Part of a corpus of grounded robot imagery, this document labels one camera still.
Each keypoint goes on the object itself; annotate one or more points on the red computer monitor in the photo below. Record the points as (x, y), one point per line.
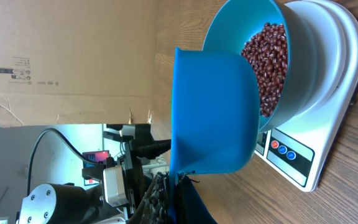
(97, 156)

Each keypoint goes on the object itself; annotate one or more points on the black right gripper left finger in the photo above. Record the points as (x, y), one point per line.
(153, 208)

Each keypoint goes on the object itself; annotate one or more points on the teal blue bowl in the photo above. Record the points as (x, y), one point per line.
(238, 20)

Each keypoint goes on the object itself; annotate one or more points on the blue plastic measuring scoop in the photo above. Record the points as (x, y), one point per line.
(215, 115)

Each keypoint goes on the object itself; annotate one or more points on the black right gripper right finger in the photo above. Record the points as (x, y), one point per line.
(189, 207)

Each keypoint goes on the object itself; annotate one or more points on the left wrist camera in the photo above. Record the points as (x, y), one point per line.
(113, 185)

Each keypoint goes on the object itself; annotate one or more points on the white digital kitchen scale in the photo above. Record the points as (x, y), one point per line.
(298, 149)

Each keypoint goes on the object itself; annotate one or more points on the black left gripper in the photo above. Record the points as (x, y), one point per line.
(133, 147)

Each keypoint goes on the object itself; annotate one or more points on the red beans in bowl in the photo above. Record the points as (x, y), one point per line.
(267, 53)

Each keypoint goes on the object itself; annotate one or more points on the brown cardboard box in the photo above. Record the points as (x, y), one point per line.
(76, 62)

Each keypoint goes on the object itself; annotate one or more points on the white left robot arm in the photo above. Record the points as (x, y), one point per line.
(67, 203)

